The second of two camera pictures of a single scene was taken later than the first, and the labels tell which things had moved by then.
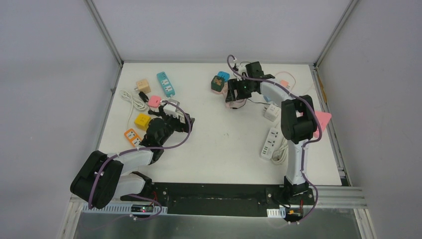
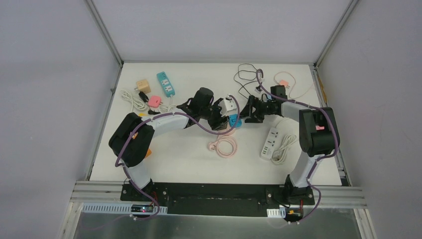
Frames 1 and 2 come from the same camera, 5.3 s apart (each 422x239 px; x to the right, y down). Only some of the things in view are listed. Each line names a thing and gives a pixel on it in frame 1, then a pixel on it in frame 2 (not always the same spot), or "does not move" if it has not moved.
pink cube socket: x=155 y=101 does not move
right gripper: x=234 y=84 -> x=247 y=110
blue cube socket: x=225 y=75 -> x=233 y=118
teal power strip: x=165 y=84 does not move
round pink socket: x=224 y=91 -> x=233 y=132
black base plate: x=209 y=200 does not move
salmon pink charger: x=285 y=83 does not move
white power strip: x=269 y=139 does not move
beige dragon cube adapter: x=143 y=85 does not move
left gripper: x=179 y=120 -> x=215 y=116
